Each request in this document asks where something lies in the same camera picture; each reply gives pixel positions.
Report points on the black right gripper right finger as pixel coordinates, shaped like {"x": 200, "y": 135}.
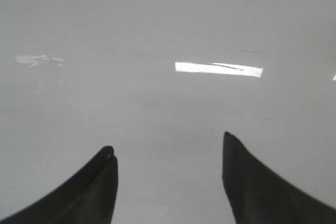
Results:
{"x": 258, "y": 195}

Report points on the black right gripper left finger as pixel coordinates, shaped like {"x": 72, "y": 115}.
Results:
{"x": 86, "y": 197}

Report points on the white whiteboard with aluminium frame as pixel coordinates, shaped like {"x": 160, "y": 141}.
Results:
{"x": 162, "y": 81}

